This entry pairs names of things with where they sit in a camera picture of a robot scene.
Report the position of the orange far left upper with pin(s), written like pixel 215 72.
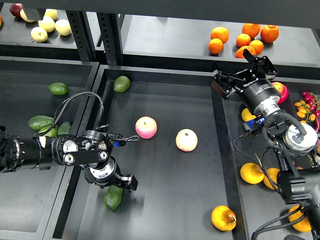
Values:
pixel 221 33

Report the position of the pale yellow pear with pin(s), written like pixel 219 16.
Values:
pixel 63 27
pixel 52 13
pixel 39 35
pixel 47 23

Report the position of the black left tray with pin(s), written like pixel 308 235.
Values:
pixel 33 201

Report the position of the pale yellow pear middle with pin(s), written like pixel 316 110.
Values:
pixel 47 23

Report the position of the black tray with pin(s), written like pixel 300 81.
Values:
pixel 253 204
pixel 177 190
pixel 33 201

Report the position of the orange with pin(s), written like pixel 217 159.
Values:
pixel 269 33
pixel 240 52
pixel 251 29
pixel 215 46
pixel 221 33

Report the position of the orange far left lower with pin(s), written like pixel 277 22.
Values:
pixel 215 46

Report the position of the black centre tray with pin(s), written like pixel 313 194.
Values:
pixel 177 190

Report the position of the orange top middle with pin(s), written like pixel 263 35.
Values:
pixel 251 29

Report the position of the orange top right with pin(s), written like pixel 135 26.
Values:
pixel 269 33

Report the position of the black right tray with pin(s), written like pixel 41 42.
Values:
pixel 253 204

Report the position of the dark green avocado upright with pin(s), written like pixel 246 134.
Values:
pixel 64 128

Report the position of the orange small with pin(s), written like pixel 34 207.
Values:
pixel 257 45
pixel 242 40

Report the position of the orange lower right small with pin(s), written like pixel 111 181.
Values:
pixel 257 45

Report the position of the pale yellow pear hidden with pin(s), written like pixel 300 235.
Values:
pixel 25 18

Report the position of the yellow pear under arm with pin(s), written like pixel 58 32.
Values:
pixel 273 173

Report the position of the pale yellow pear right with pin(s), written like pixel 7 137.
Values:
pixel 63 27

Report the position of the red chili pepper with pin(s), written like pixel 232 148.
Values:
pixel 316 125

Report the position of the black shelf upright post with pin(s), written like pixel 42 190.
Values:
pixel 110 34

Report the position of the red apple right tray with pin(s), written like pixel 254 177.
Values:
pixel 283 90

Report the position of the pale yellow pear front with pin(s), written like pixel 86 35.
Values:
pixel 39 35

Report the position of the pale yellow pear back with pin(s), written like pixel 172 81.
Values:
pixel 52 13

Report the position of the cherry tomato bunch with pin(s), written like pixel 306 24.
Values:
pixel 308 108

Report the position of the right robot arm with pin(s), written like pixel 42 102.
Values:
pixel 294 143

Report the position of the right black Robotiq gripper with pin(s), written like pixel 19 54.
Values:
pixel 254 88

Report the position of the pink red apple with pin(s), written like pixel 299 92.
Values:
pixel 146 127

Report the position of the dark red apple on shelf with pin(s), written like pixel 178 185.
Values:
pixel 15 9

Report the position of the orange centre small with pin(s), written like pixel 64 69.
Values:
pixel 242 40

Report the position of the orange front bottom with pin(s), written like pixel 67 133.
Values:
pixel 240 52

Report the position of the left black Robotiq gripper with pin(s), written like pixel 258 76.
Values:
pixel 108 173

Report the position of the pale pink apple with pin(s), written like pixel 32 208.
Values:
pixel 186 140

